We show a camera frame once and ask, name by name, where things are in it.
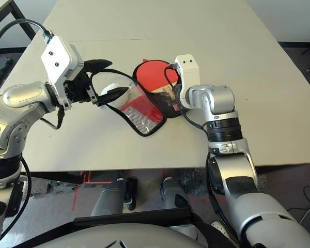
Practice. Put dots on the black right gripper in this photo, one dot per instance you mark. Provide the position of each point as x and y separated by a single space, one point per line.
176 102

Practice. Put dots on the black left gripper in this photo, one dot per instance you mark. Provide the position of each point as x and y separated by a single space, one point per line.
76 89

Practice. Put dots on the black red paddle case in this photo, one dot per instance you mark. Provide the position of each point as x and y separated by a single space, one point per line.
142 121

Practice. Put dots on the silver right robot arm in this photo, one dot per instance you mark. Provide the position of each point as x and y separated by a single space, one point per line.
222 103

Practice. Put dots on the grey robot right leg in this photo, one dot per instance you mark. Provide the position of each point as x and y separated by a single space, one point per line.
173 196

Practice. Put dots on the grey robot leg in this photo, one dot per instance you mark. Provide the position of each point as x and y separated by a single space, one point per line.
108 199
173 196

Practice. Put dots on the black table crossbar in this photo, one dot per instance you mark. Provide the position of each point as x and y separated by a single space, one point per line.
54 177

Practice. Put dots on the grey robot left leg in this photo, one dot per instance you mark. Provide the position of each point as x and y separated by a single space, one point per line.
108 199

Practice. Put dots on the black support bar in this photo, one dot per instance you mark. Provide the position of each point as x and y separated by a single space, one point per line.
131 217

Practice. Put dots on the white perforated shoe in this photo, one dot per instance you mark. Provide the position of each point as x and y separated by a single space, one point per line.
219 228

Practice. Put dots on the grey robot torso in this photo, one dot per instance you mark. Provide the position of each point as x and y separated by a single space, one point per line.
118 239

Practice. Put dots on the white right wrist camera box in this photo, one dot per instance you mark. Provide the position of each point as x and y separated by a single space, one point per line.
188 69

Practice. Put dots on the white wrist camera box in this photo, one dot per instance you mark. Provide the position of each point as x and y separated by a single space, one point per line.
55 58
188 69

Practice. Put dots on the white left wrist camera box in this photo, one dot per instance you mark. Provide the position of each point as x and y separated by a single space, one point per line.
55 58

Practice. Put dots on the black metal frame leg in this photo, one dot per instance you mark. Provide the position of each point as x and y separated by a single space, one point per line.
23 18

